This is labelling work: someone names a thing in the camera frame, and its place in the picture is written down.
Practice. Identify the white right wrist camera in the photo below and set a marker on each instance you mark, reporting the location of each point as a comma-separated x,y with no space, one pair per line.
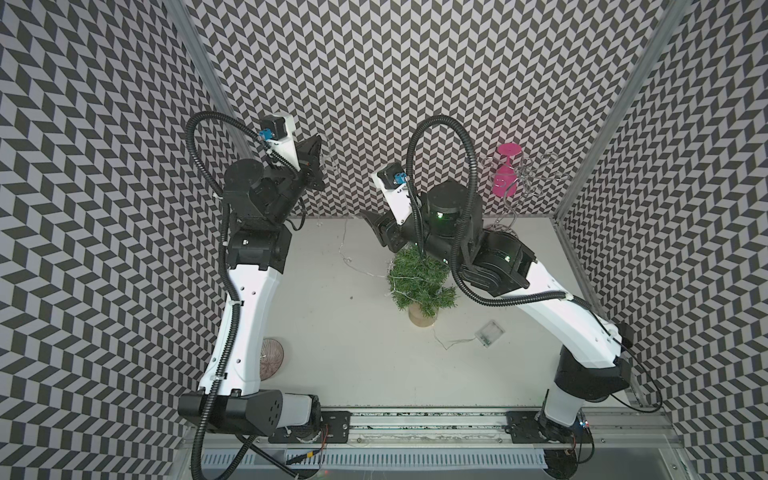
391,181

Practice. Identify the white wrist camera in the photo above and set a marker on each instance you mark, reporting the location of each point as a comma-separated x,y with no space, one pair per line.
277,132
391,181

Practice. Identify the aluminium corner post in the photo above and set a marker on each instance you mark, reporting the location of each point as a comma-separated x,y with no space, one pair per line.
671,18
178,13

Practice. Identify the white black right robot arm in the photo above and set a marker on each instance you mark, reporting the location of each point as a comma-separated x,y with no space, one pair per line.
495,269

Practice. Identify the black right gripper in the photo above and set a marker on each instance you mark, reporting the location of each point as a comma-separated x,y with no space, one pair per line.
388,229

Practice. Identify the aluminium corner post right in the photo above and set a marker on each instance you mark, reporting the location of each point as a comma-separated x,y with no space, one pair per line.
671,18

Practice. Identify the aluminium front rail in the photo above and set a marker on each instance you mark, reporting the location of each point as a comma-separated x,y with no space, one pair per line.
491,427

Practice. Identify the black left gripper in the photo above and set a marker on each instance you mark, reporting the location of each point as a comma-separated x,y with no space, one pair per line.
309,163

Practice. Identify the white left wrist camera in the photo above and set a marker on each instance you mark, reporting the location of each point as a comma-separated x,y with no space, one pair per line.
277,132

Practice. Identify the clear battery box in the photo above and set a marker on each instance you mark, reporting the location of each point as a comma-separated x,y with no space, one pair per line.
489,333

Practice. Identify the pink wine glass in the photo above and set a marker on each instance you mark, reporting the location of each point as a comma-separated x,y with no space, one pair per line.
505,180

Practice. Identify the small green christmas tree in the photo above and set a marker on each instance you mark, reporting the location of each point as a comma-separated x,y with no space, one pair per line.
418,285

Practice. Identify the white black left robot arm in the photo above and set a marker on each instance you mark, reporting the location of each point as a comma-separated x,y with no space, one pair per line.
230,398

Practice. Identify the aluminium corner post left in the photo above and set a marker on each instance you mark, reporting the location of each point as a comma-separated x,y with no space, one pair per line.
178,13

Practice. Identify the pink glass plate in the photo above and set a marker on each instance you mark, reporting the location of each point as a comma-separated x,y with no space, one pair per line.
271,358

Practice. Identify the clear wire string light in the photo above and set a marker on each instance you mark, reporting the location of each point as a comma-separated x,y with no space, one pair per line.
380,272

